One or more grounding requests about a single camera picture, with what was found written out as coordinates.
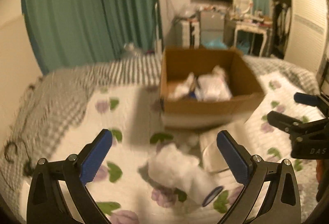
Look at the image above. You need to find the white face mask pack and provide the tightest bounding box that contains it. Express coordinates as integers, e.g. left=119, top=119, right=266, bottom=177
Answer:
left=195, top=74, right=232, bottom=102

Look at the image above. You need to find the operator hand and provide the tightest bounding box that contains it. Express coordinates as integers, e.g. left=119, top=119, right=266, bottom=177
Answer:
left=315, top=159, right=325, bottom=195

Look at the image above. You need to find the white louvered wardrobe door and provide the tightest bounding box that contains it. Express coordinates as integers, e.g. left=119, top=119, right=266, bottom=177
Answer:
left=284, top=0, right=327, bottom=73

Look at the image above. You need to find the small grey refrigerator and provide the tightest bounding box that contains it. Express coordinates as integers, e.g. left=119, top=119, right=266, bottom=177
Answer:
left=200, top=11, right=225, bottom=45

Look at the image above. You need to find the white floral quilt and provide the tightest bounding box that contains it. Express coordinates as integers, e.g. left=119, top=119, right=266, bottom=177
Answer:
left=20, top=69, right=325, bottom=224

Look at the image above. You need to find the white oval vanity mirror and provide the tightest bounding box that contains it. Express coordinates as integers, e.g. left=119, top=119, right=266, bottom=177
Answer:
left=233, top=0, right=253, bottom=15

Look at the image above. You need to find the box of blue plastic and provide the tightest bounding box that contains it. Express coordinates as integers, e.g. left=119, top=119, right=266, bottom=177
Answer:
left=202, top=36, right=228, bottom=50

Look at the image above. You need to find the cream lace scrunchie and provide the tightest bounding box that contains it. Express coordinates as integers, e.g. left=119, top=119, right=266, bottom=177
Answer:
left=211, top=65, right=229, bottom=83

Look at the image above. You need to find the white dressing table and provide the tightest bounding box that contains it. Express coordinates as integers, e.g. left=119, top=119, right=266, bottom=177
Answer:
left=224, top=16, right=272, bottom=57

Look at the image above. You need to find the brown cardboard box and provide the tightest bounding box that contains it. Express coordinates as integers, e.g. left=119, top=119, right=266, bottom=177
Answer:
left=160, top=48, right=265, bottom=130

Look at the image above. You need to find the white sock blue cuff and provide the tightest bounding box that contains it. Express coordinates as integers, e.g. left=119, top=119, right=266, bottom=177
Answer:
left=147, top=143, right=224, bottom=207

